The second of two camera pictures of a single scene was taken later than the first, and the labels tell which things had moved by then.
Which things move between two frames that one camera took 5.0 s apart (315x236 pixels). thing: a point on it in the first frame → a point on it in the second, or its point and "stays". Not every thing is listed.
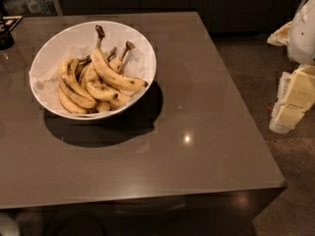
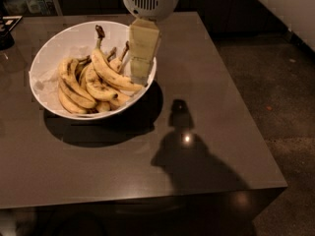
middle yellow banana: x=95 y=87 stays
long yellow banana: x=106 y=72 stays
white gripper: x=302 y=33 → x=152 y=0
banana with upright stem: x=117 y=62 stays
